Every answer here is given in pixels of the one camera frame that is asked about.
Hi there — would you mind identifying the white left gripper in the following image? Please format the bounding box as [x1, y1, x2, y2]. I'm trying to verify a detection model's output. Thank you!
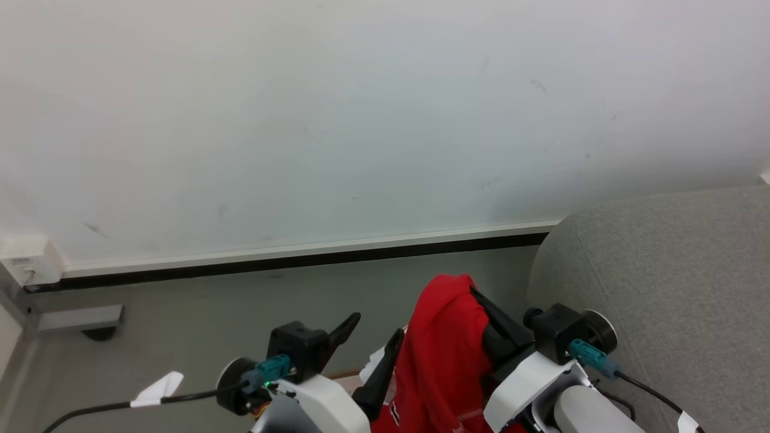
[274, 312, 405, 433]

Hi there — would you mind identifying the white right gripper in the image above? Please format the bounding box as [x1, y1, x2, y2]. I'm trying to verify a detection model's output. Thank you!
[470, 287, 594, 433]

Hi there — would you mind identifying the red clothing item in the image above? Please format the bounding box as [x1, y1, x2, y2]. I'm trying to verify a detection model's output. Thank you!
[370, 274, 530, 433]

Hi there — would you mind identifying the white black baseboard strip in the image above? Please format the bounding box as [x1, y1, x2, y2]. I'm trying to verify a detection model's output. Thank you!
[24, 220, 561, 294]

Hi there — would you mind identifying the grey fabric sofa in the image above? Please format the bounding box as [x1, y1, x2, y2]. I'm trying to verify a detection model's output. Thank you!
[526, 183, 770, 433]

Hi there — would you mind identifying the thin black looped cable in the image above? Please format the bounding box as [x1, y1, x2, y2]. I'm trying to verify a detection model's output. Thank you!
[594, 387, 637, 422]

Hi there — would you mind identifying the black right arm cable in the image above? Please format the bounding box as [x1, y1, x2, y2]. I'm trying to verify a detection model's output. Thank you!
[568, 339, 706, 433]

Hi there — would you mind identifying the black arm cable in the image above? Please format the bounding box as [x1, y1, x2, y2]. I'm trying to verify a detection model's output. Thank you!
[41, 354, 293, 433]
[568, 339, 706, 433]

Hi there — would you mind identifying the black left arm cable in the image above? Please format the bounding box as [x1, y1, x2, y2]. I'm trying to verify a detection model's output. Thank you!
[41, 354, 293, 433]

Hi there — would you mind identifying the grey metal frame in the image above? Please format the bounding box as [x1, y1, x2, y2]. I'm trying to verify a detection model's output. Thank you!
[0, 265, 125, 361]

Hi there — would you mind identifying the white wall socket box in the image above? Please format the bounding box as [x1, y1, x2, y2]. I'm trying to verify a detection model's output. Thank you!
[0, 236, 66, 287]

